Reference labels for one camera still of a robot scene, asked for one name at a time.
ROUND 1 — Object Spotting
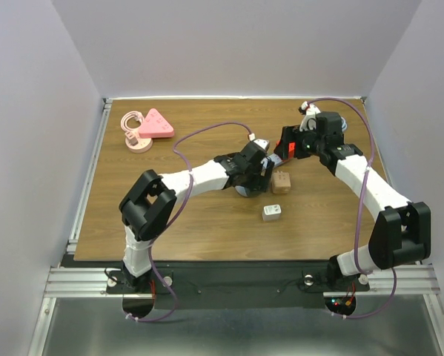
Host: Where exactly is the white-blue power strip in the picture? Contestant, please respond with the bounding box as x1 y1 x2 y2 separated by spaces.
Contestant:
268 154 287 168

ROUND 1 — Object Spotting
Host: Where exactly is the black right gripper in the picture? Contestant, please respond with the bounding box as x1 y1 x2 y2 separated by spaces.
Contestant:
272 122 325 160

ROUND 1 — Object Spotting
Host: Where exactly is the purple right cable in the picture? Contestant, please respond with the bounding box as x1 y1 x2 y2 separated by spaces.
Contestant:
302 97 399 320

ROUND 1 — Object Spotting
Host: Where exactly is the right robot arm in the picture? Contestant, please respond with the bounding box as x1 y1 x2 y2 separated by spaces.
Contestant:
274 112 431 289

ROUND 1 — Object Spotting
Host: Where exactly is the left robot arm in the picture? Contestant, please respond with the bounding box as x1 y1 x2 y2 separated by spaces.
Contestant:
119 139 274 292

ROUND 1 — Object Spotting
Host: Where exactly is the pink round socket base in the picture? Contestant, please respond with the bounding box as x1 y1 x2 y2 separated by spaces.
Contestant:
125 130 153 154

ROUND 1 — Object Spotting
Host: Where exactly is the aluminium rail frame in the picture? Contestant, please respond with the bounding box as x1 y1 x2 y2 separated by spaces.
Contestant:
30 113 439 355

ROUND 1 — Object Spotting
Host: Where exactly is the round light blue power socket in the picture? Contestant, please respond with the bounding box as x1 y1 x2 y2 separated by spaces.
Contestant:
235 185 266 198

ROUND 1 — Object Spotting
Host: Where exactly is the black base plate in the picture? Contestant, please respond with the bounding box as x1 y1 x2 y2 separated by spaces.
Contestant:
106 259 371 311

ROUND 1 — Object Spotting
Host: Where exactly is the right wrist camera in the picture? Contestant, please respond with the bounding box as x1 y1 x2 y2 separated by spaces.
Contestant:
299 101 320 131

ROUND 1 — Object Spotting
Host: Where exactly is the tan cube socket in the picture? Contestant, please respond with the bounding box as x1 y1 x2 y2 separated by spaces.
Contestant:
271 171 291 194

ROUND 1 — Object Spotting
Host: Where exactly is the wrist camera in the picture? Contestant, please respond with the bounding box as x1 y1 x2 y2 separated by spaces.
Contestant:
299 101 320 131
248 133 270 152

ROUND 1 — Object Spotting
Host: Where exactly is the white cube socket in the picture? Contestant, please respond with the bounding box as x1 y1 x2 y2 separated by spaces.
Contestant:
262 204 282 222

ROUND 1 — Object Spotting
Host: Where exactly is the purple cable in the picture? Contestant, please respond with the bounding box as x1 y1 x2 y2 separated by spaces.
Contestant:
302 97 399 320
124 122 256 323

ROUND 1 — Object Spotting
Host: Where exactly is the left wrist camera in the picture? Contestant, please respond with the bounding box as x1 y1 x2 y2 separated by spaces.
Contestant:
248 133 270 152

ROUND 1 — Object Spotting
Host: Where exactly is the pink triangular power strip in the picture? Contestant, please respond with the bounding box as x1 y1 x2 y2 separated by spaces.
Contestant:
138 108 175 139

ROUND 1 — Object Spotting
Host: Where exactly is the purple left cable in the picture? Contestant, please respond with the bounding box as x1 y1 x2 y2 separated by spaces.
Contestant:
124 122 256 323

